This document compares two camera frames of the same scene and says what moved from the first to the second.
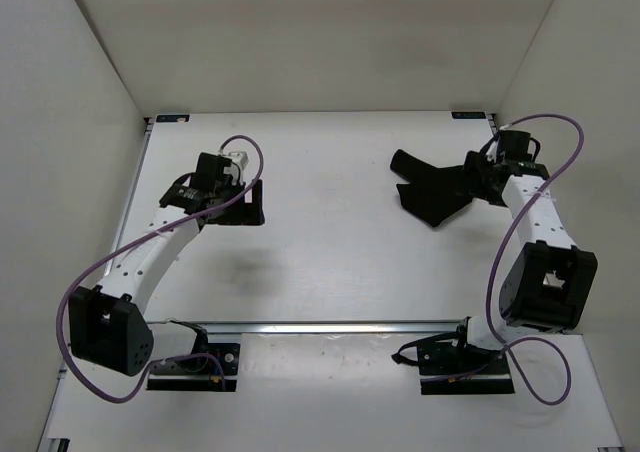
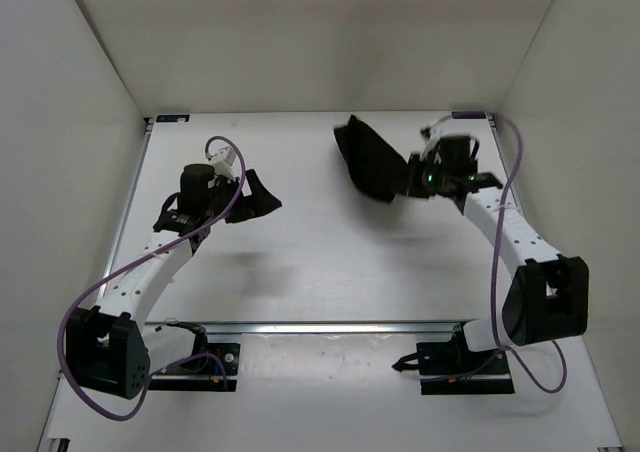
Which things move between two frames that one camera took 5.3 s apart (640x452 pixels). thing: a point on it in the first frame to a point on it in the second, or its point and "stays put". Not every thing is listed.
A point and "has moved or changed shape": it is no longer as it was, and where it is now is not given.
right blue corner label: [469, 115] stays put
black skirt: [432, 193] has moved or changed shape
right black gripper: [476, 164] to [415, 165]
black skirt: [248, 214] has moved or changed shape
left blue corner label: [172, 118] stays put
